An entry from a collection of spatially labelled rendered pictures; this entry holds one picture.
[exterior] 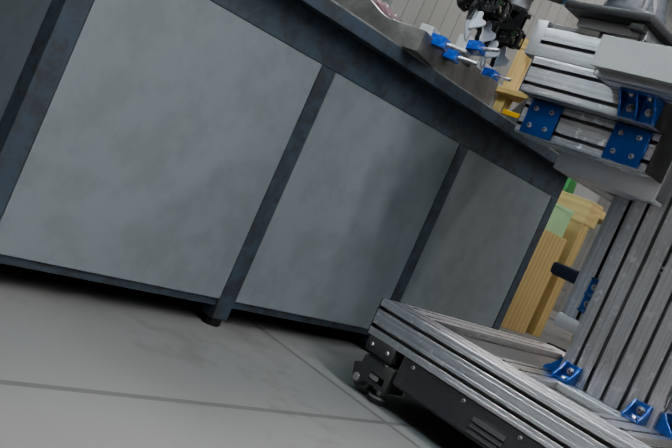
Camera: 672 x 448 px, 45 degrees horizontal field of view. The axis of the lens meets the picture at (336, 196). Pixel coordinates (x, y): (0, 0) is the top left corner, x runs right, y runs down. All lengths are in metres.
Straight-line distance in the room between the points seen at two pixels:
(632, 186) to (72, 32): 1.24
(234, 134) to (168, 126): 0.17
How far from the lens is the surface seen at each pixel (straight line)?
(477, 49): 2.33
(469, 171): 2.49
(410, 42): 2.02
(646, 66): 1.76
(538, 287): 4.88
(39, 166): 1.60
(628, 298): 1.97
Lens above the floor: 0.48
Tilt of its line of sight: 2 degrees down
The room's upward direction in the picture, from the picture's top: 24 degrees clockwise
